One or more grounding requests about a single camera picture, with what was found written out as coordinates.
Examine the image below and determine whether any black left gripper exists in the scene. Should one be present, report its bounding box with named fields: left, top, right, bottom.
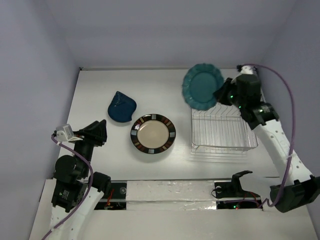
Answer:
left=70, top=117, right=107, bottom=176

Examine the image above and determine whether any dark green scalloped plate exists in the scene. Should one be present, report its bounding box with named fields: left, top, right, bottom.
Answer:
left=182, top=63, right=225, bottom=111

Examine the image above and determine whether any dark blue leaf-shaped plate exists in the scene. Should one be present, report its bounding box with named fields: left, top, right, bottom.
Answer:
left=107, top=91, right=137, bottom=123

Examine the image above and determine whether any dark rimmed beige plate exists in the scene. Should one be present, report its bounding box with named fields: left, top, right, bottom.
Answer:
left=130, top=113, right=177, bottom=155

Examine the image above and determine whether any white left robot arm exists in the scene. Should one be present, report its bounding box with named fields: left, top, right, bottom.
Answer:
left=43, top=119, right=111, bottom=240

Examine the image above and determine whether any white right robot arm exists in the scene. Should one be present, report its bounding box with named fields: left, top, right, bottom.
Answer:
left=213, top=74, right=320, bottom=213

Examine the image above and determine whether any wire dish rack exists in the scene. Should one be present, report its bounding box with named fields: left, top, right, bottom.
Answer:
left=191, top=103, right=258, bottom=154

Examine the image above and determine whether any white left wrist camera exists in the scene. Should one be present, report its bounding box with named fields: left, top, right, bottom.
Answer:
left=53, top=124, right=83, bottom=144

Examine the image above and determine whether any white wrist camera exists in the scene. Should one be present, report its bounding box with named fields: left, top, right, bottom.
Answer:
left=231, top=64, right=258, bottom=84
left=53, top=124, right=83, bottom=144

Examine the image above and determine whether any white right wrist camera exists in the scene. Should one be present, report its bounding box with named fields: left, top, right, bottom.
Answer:
left=231, top=64, right=258, bottom=84

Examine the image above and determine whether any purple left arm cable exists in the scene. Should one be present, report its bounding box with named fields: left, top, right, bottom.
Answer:
left=41, top=133, right=95, bottom=240

